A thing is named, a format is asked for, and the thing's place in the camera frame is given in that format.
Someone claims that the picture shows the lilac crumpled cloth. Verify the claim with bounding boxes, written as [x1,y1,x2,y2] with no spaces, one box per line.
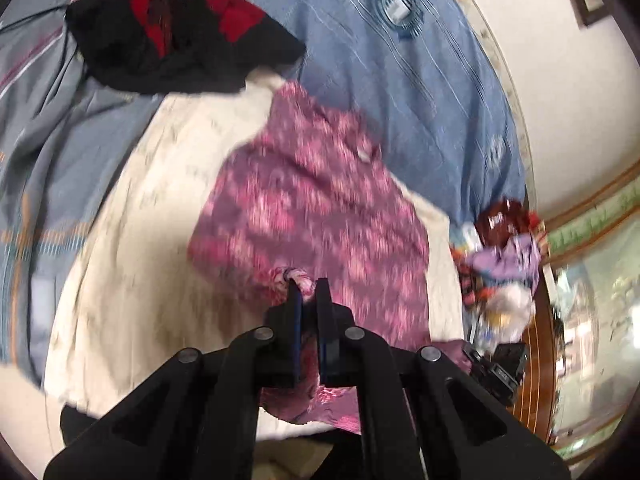
[464,233,541,292]

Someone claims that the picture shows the blue plaid bedsheet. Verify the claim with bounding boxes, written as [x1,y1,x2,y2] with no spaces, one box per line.
[248,0,525,223]

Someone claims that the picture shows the cream embroidered cloth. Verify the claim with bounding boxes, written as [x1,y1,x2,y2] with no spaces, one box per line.
[43,74,463,417]

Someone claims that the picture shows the pink floral garment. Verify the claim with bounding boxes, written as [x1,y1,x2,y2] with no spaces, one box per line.
[186,80,474,436]

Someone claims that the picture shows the large framed painting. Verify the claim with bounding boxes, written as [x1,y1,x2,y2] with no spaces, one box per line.
[544,165,639,474]

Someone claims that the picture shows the grey-blue striped blanket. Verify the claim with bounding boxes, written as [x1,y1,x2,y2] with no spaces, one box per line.
[1,0,160,384]

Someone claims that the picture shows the dark red shiny bag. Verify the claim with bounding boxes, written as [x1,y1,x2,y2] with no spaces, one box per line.
[475,198,541,247]

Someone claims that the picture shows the black and red garment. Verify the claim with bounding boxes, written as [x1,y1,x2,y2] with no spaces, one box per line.
[65,0,306,94]

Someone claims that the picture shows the white plastic bag clutter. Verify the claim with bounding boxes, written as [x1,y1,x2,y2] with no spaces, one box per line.
[449,224,539,356]

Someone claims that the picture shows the black device on floor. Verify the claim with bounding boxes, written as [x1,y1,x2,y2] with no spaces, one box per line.
[463,342,529,408]

